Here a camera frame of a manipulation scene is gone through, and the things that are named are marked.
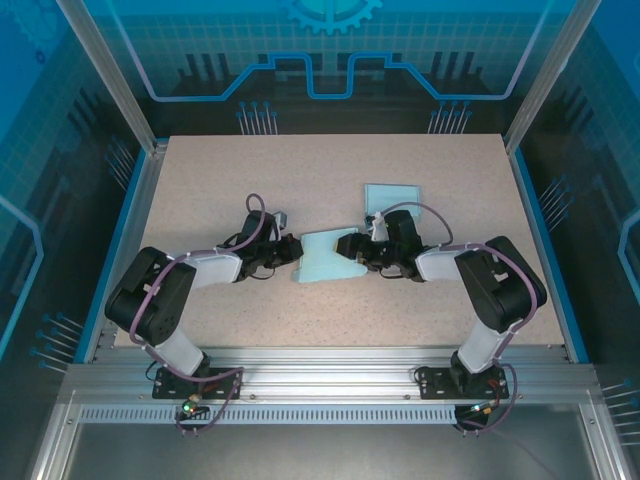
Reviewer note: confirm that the light blue paper box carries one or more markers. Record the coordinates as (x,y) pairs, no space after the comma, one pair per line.
(392,195)
(320,260)

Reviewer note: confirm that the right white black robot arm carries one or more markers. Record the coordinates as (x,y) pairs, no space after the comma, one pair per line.
(480,345)

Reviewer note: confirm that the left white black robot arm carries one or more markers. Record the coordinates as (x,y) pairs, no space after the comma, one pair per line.
(215,267)

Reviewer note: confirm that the blue table side trim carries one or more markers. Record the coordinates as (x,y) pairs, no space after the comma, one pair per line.
(539,225)
(120,225)

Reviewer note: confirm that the aluminium mounting rail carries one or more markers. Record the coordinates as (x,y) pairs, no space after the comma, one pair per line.
(325,372)

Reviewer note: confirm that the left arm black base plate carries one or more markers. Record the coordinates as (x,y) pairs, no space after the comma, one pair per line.
(227,382)

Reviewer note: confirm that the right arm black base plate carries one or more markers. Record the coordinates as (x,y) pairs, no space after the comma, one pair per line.
(432,382)

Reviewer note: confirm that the aluminium frame post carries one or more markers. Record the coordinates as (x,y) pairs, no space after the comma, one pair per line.
(117,75)
(545,75)

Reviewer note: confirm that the aluminium frame bar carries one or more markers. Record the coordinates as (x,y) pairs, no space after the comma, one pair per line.
(55,450)
(612,465)

